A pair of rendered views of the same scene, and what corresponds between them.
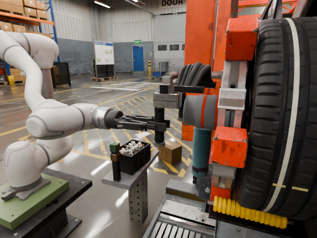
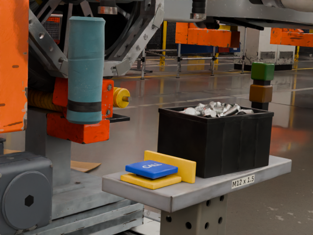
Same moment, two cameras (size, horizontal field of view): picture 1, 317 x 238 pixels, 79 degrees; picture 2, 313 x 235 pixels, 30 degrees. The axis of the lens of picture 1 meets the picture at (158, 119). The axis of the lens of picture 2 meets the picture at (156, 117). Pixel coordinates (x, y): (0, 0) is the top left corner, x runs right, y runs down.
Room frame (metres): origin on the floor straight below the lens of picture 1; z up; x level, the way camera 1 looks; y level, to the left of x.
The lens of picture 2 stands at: (2.20, 0.44, 0.74)
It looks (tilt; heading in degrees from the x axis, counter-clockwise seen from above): 9 degrees down; 200
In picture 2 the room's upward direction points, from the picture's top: 3 degrees clockwise
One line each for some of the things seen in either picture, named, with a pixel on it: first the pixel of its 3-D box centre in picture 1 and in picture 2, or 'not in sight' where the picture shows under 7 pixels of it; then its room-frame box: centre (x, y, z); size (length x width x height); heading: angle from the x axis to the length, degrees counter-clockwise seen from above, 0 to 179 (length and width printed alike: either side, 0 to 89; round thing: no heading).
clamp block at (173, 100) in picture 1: (167, 98); not in sight; (0.65, -0.03, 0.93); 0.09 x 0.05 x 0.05; 69
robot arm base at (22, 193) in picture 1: (23, 185); not in sight; (0.94, 0.77, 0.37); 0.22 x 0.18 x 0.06; 159
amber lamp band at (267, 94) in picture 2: (115, 156); (261, 93); (0.88, 0.22, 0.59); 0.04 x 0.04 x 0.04; 69
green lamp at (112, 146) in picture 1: (114, 147); (262, 71); (0.88, 0.22, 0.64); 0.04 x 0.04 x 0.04; 69
